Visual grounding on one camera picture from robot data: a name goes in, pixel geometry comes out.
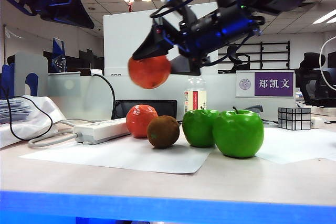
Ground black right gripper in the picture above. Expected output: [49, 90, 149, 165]
[132, 11, 232, 76]

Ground glossy orange fruit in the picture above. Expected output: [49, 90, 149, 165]
[128, 55, 172, 90]
[125, 104, 159, 138]

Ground green apple with dark stem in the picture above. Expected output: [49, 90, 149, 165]
[212, 106, 265, 158]

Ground frosted glass desk partition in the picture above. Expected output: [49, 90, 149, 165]
[47, 72, 296, 120]

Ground clear plastic bottle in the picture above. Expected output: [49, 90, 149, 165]
[184, 76, 207, 112]

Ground blue triangular trophy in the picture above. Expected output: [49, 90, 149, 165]
[51, 37, 67, 74]

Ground white board panel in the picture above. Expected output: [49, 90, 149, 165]
[103, 2, 219, 77]

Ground dark office cubicles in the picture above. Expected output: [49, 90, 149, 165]
[43, 48, 104, 74]

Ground brown kiwi with green mark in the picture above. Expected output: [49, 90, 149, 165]
[146, 115, 180, 149]

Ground grey blue file holder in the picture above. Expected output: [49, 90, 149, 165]
[0, 51, 49, 100]

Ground black shelf rack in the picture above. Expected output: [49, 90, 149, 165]
[218, 41, 291, 72]

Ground grey stapler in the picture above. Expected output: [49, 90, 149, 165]
[246, 104, 279, 127]

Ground white power strip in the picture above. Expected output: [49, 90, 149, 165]
[73, 118, 131, 145]

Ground purple white name sign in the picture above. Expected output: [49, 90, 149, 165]
[235, 71, 295, 98]

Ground white paper sheet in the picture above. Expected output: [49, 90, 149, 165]
[256, 126, 336, 165]
[19, 134, 214, 175]

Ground stack of papers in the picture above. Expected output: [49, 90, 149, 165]
[0, 99, 33, 125]

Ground white plastic bag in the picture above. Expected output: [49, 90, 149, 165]
[0, 95, 66, 149]

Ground silver mirror cube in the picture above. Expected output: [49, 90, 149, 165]
[277, 107, 312, 131]

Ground black mesh office chair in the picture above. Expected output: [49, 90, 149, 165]
[293, 52, 336, 108]

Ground white power adapter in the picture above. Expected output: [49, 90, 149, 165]
[310, 116, 326, 130]

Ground thick black cable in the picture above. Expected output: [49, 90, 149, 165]
[91, 73, 117, 120]

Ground thin black cable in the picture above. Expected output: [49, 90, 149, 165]
[0, 84, 54, 141]

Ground grey power strip cable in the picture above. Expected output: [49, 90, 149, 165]
[27, 119, 79, 148]

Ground white cable loop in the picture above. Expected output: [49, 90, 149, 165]
[319, 37, 336, 92]

